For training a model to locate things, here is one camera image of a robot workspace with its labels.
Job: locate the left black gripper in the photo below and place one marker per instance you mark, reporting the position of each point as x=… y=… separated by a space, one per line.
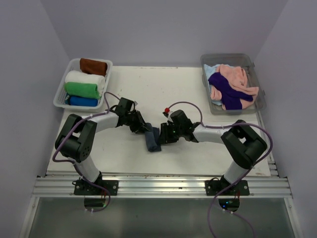
x=140 y=127

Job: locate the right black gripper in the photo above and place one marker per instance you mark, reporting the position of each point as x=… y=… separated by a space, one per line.
x=164 y=135

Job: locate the dark grey-blue towel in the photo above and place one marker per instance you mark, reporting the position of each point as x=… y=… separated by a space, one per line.
x=152 y=138

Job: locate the brown towel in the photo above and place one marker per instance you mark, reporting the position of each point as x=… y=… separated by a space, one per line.
x=90 y=66

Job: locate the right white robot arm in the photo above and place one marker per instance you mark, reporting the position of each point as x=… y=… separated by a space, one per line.
x=243 y=144

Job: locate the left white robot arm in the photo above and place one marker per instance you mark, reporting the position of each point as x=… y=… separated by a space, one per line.
x=75 y=140

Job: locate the purple towel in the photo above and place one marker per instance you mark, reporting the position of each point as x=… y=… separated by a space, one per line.
x=230 y=98

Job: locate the blue rolled towel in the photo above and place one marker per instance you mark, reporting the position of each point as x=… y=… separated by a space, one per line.
x=80 y=101

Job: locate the light blue towel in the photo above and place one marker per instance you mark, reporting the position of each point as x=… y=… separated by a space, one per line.
x=209 y=70

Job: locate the green rolled towel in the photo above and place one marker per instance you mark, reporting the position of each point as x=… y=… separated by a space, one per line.
x=85 y=90

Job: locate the clear grey plastic bin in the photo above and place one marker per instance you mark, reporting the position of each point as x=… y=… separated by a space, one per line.
x=234 y=59

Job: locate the white rolled towel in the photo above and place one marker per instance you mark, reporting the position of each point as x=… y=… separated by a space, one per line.
x=80 y=77

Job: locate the pink towel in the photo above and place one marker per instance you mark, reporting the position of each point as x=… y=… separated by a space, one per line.
x=237 y=79

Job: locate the white plastic basket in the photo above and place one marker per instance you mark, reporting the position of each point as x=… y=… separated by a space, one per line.
x=74 y=64

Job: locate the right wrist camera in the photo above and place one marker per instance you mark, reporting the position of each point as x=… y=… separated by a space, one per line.
x=167 y=113

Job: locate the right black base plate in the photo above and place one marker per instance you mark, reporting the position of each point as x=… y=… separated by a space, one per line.
x=222 y=187

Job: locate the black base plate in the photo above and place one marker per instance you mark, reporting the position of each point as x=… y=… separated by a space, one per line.
x=222 y=187
x=103 y=187

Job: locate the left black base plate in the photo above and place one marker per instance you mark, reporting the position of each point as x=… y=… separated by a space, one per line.
x=103 y=187

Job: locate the aluminium front rail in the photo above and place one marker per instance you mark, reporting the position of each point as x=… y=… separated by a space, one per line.
x=147 y=186

